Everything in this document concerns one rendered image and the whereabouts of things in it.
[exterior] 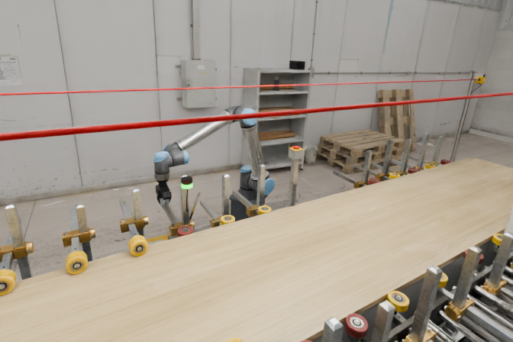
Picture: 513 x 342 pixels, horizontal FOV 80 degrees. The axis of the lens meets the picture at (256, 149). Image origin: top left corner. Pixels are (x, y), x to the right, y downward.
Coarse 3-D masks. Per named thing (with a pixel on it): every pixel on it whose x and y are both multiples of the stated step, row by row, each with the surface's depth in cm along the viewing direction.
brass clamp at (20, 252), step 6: (6, 246) 135; (12, 246) 135; (24, 246) 135; (30, 246) 136; (0, 252) 131; (6, 252) 132; (12, 252) 133; (18, 252) 134; (24, 252) 135; (30, 252) 137; (0, 258) 131
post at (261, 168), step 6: (258, 168) 193; (264, 168) 192; (258, 174) 194; (264, 174) 193; (258, 180) 195; (264, 180) 194; (258, 186) 196; (264, 186) 196; (258, 192) 197; (258, 198) 198; (258, 204) 199
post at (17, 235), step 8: (8, 208) 128; (16, 208) 131; (8, 216) 129; (16, 216) 130; (8, 224) 130; (16, 224) 131; (16, 232) 132; (16, 240) 133; (24, 256) 137; (24, 264) 138; (24, 272) 138
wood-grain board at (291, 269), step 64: (384, 192) 218; (448, 192) 222; (512, 192) 226; (128, 256) 142; (192, 256) 144; (256, 256) 145; (320, 256) 147; (384, 256) 149; (448, 256) 151; (0, 320) 107; (64, 320) 108; (128, 320) 110; (192, 320) 111; (256, 320) 112; (320, 320) 113
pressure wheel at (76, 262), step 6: (78, 252) 131; (84, 252) 134; (66, 258) 130; (72, 258) 128; (78, 258) 128; (84, 258) 130; (66, 264) 127; (72, 264) 128; (78, 264) 129; (84, 264) 130; (66, 270) 127; (72, 270) 128; (78, 270) 130
